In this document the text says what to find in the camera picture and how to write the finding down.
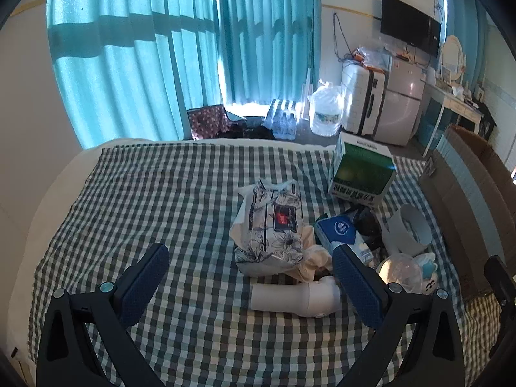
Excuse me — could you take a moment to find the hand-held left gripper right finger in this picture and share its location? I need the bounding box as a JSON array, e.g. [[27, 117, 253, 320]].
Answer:
[[331, 244, 468, 387]]

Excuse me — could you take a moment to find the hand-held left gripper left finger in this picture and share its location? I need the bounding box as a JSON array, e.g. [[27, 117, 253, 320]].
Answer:
[[36, 243, 170, 387]]

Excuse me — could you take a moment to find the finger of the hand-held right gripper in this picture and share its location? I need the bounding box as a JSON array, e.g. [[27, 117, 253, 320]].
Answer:
[[484, 255, 516, 357]]

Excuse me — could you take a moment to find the clear plastic bowl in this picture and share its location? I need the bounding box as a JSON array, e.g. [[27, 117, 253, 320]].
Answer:
[[377, 252, 424, 295]]

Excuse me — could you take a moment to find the beige cloth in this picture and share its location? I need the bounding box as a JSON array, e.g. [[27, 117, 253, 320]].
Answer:
[[290, 226, 335, 283]]

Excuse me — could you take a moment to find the blue white packet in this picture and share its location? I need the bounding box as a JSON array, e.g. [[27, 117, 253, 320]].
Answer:
[[314, 214, 373, 267]]

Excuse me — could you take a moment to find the white tape roll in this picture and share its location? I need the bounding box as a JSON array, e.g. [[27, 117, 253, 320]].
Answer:
[[383, 203, 432, 256]]

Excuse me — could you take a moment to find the black pouch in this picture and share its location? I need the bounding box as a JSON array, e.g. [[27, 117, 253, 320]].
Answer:
[[351, 207, 383, 251]]

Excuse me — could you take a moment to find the white thermos bottle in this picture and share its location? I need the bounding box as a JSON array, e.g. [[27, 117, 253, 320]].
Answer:
[[250, 276, 343, 318]]

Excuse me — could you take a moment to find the brown cardboard box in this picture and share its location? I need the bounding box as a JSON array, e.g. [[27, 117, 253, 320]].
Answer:
[[419, 125, 516, 299]]

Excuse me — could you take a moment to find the floral tissue pack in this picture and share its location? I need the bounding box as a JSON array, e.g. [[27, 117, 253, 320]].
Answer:
[[230, 179, 307, 277]]

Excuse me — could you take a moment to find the white blue plastic toy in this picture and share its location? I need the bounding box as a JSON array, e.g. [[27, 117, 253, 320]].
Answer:
[[415, 252, 440, 293]]

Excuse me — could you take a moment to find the green white checkered blanket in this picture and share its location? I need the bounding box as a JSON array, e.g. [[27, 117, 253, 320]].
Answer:
[[28, 141, 504, 387]]

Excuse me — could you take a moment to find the green white carton box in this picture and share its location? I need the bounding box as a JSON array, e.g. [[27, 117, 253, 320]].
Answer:
[[327, 131, 398, 209]]

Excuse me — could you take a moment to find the purple polka dot bag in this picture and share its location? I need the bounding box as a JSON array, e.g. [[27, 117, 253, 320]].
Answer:
[[186, 105, 232, 141]]

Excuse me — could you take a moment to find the large clear water jug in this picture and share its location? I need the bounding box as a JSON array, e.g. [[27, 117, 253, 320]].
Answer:
[[308, 81, 345, 137]]

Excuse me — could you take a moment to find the white dressing table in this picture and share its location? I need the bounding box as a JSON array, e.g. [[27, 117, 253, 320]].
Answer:
[[423, 81, 484, 158]]

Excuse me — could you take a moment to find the pack of water bottles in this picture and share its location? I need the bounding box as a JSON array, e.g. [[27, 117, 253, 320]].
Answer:
[[264, 99, 301, 140]]

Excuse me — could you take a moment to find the silver small fridge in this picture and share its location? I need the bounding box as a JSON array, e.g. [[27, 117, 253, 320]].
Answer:
[[377, 56, 428, 146]]

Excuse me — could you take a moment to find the white suitcase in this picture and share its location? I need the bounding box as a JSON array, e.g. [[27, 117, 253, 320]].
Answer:
[[341, 62, 392, 137]]

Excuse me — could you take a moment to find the teal curtain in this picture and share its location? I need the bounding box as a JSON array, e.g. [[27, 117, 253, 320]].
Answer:
[[213, 0, 321, 105], [437, 0, 488, 65], [45, 0, 226, 150]]

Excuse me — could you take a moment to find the pile of clear plastic bags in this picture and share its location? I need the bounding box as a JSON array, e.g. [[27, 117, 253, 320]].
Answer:
[[351, 46, 393, 69]]

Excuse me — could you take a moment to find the white oval mirror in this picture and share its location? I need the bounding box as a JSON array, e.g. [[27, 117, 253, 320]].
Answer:
[[441, 34, 465, 83]]

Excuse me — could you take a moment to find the black flat television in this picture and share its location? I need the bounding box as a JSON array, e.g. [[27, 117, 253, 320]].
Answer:
[[380, 0, 441, 55]]

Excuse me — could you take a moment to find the black wall cable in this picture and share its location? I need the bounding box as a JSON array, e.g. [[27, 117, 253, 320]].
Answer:
[[332, 12, 351, 63]]

